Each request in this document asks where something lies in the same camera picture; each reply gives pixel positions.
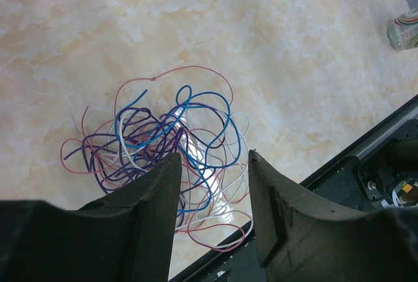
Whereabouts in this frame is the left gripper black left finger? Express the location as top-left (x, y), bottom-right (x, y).
top-left (1, 153), bottom-right (182, 281)

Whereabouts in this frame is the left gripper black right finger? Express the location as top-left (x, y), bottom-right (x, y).
top-left (248, 151), bottom-right (417, 281)

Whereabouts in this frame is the multicolour cable bundle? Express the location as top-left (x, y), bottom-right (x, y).
top-left (60, 65), bottom-right (254, 253)

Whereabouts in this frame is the clear plastic bottle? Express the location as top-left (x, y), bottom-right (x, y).
top-left (385, 8), bottom-right (417, 51)

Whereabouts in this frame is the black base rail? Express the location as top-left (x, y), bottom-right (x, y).
top-left (175, 99), bottom-right (417, 281)

